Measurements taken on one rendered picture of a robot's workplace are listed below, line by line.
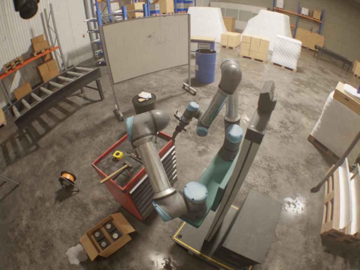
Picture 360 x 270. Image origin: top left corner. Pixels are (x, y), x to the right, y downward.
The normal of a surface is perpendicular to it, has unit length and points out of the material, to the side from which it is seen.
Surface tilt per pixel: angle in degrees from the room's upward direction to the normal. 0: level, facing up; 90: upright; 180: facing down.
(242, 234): 0
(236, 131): 7
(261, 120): 0
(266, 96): 90
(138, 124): 36
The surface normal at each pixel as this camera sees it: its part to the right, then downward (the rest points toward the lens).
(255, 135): -0.56, 0.57
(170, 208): 0.18, -0.26
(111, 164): -0.03, -0.73
